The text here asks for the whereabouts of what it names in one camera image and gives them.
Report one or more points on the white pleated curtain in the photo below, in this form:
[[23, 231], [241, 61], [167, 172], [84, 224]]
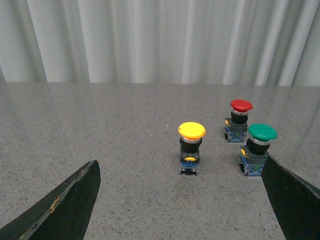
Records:
[[226, 42]]

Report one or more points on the red mushroom push button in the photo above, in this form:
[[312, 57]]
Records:
[[236, 125]]

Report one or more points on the yellow mushroom push button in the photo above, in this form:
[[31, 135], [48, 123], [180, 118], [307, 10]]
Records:
[[191, 137]]

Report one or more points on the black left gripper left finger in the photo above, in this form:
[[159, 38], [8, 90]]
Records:
[[64, 213]]

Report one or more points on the green mushroom push button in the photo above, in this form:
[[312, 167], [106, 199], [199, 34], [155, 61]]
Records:
[[255, 152]]

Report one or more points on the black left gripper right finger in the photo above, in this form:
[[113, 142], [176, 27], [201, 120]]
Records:
[[295, 202]]

